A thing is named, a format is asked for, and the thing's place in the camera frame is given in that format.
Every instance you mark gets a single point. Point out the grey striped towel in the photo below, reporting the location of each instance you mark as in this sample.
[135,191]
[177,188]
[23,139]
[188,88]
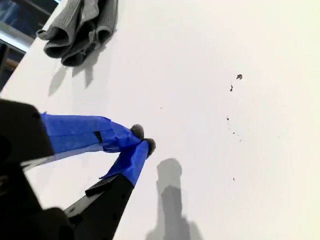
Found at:
[65,37]

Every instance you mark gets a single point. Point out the white shelf bar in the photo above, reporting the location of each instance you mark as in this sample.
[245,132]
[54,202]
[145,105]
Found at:
[12,37]

